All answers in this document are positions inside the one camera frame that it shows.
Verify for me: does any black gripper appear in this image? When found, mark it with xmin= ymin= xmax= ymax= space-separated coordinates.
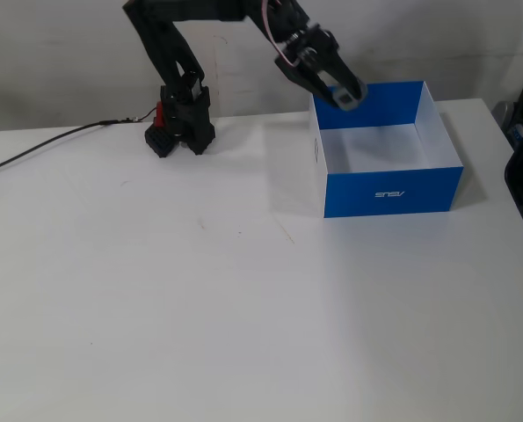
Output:
xmin=272 ymin=24 xmax=369 ymax=111

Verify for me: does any gray 3D printed block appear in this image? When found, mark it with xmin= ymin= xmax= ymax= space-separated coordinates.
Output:
xmin=333 ymin=85 xmax=366 ymax=112

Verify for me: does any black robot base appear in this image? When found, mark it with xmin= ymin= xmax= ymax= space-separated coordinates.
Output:
xmin=144 ymin=84 xmax=219 ymax=159

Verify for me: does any blue and white cardboard box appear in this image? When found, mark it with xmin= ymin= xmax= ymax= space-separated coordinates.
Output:
xmin=309 ymin=80 xmax=466 ymax=219

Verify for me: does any gray plastic object blue label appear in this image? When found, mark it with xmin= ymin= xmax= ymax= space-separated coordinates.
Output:
xmin=491 ymin=99 xmax=523 ymax=150

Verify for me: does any white servo wire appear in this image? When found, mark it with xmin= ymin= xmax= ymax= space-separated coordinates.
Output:
xmin=260 ymin=0 xmax=302 ymax=68

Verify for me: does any black power cable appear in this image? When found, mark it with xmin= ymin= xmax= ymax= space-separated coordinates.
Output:
xmin=0 ymin=112 xmax=157 ymax=179

